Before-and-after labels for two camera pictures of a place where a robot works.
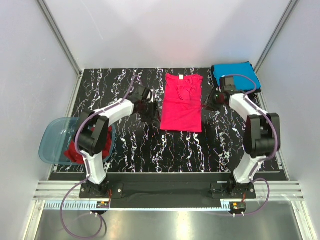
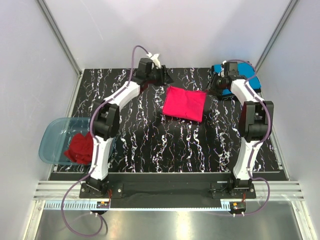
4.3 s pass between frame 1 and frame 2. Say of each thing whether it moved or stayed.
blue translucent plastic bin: stayed
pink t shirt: moved
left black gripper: moved
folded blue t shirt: stayed
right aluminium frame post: stayed
